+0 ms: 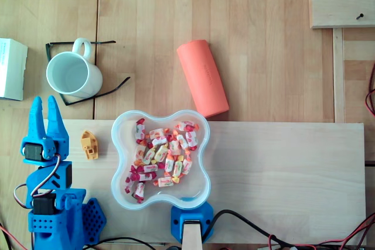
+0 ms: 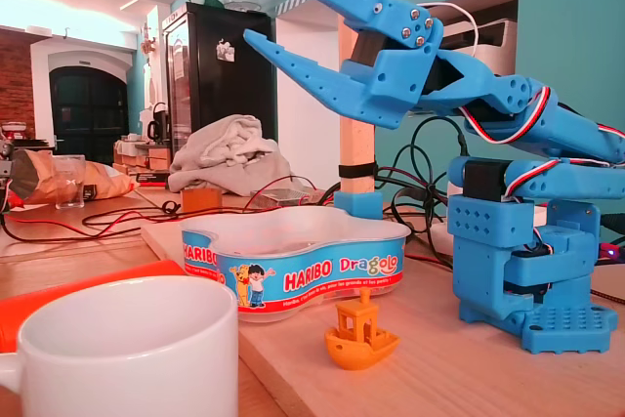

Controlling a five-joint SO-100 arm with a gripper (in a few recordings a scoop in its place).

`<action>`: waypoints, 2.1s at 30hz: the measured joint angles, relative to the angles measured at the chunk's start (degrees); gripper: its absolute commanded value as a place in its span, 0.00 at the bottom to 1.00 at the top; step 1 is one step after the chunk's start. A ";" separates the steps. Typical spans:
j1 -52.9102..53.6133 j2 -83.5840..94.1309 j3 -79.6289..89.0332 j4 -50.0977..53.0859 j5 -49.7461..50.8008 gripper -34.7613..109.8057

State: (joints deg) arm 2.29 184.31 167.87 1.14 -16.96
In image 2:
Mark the silver mesh power supply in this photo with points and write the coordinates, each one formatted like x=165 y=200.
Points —
x=283 y=197

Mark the clear Haribo candy tub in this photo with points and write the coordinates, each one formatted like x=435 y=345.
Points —
x=312 y=280

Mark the white ceramic mug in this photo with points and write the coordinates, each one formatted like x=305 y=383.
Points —
x=122 y=378

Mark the orange foam cylinder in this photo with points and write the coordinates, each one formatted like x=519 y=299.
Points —
x=156 y=269

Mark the white office printer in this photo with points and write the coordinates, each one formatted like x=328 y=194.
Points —
x=498 y=46

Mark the black electric kettle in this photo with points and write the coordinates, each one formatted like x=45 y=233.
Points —
x=155 y=126

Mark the dark arched door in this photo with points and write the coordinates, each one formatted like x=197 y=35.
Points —
x=88 y=109

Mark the blue printed post base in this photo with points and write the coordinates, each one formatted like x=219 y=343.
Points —
x=359 y=204

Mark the clear drinking glass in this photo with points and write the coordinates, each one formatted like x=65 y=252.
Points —
x=68 y=182

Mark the blue 3D-printed robot arm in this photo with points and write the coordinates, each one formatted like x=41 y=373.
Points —
x=488 y=261

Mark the brown crisps bag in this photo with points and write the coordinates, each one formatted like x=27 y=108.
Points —
x=107 y=182

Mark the light wooden base board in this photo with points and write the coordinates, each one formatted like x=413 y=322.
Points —
x=439 y=378

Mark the blue gripper with motor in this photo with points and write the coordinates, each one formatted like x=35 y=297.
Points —
x=391 y=76

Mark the orange 3D-printed toy boat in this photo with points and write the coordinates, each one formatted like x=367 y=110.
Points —
x=361 y=344

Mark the red kitchen appliance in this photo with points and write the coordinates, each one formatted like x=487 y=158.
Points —
x=14 y=131

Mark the black flat box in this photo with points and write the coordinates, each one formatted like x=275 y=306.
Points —
x=151 y=179

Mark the black glass-door fridge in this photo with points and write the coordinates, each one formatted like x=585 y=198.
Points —
x=215 y=95

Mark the grey crumpled cloth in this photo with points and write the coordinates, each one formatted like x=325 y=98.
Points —
x=229 y=143

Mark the small brown box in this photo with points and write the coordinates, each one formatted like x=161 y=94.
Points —
x=201 y=201

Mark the small photo magnet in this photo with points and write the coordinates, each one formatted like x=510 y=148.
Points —
x=225 y=51

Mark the light wooden post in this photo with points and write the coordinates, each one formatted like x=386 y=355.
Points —
x=356 y=153

